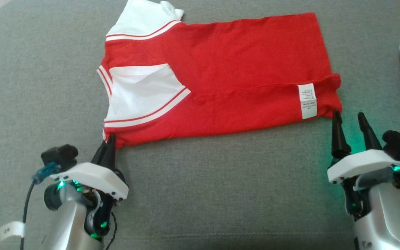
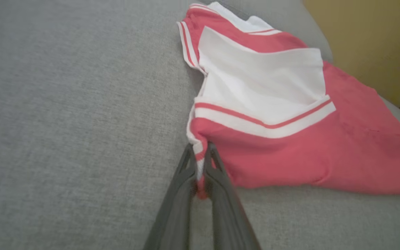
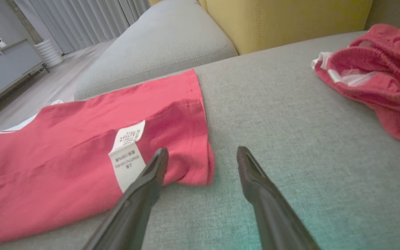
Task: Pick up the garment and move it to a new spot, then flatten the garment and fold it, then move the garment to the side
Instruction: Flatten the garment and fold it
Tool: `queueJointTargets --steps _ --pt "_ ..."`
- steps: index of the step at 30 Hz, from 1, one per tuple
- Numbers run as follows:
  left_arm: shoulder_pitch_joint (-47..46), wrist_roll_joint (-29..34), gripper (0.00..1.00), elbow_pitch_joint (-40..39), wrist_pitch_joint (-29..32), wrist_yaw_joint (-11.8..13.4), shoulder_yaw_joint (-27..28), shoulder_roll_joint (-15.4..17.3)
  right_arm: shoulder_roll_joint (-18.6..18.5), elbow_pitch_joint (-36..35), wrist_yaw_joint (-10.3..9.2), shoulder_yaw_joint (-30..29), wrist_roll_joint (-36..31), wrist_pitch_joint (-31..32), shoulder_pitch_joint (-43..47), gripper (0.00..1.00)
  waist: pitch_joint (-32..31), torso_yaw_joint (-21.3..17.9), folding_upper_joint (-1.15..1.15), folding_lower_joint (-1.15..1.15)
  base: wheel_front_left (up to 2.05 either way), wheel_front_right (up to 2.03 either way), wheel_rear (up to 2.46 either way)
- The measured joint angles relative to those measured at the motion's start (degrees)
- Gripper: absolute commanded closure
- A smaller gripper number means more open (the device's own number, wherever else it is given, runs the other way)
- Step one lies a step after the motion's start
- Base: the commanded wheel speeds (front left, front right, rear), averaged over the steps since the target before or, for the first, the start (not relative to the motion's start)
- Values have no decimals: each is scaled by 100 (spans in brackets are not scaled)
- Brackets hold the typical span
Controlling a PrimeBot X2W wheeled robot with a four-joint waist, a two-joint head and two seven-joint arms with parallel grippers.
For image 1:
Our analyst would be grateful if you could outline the white paper cable tag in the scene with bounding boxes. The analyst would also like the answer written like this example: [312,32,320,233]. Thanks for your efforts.
[0,221,25,242]

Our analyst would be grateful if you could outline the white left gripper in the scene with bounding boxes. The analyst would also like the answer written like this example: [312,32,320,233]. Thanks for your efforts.
[49,134,130,241]

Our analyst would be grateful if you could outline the large grey sofa seat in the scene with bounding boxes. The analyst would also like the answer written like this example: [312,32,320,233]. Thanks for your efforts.
[0,0,400,250]

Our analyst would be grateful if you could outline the red white short-sleeve shirt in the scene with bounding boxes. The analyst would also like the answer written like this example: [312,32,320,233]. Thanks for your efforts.
[97,0,343,150]

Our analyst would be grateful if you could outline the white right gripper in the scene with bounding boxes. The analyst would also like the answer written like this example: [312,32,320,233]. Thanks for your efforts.
[327,109,400,220]

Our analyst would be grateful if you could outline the black cable with blue connector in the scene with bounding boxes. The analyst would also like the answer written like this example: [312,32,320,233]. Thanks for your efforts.
[19,162,60,250]

